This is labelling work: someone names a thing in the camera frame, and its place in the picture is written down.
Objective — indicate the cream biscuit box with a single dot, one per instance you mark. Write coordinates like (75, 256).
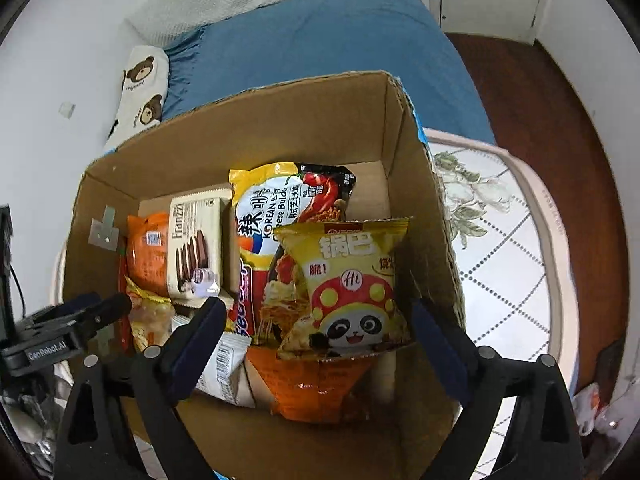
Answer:
(192, 240)

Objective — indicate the orange packet with blue label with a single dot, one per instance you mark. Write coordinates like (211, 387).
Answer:
(150, 265)

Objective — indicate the yellow panda snack packet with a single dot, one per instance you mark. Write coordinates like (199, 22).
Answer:
(350, 280)

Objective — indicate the orange chip packet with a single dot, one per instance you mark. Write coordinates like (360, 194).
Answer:
(310, 390)

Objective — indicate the clear white snack packet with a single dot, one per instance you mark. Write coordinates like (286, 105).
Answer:
(225, 365)

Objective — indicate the white wall socket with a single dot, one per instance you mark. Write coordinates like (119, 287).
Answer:
(66, 108)

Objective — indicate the blue bedsheet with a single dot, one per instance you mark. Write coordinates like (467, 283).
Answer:
(325, 35)

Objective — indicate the red blue wafer packet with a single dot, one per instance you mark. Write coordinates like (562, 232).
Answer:
(245, 305)

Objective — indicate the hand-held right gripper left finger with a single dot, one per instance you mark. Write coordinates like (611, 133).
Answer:
(197, 350)

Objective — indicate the yellow black noodle packet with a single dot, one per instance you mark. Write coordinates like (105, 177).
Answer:
(280, 210)

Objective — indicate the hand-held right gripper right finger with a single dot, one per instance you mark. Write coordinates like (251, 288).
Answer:
(440, 355)

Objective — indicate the white patterned folding table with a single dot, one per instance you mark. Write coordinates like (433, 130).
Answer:
(510, 260)

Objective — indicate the bear print pillow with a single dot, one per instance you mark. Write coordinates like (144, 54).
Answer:
(140, 90)

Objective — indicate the crumpled plastic wrapper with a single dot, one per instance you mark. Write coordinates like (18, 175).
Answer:
(590, 405)

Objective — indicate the yellow crisps packet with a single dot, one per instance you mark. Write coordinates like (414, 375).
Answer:
(145, 317)

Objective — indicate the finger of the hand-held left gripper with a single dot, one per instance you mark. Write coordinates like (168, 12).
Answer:
(105, 315)
(75, 306)

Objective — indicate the printed cardboard box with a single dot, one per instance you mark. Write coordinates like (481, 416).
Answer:
(325, 110)

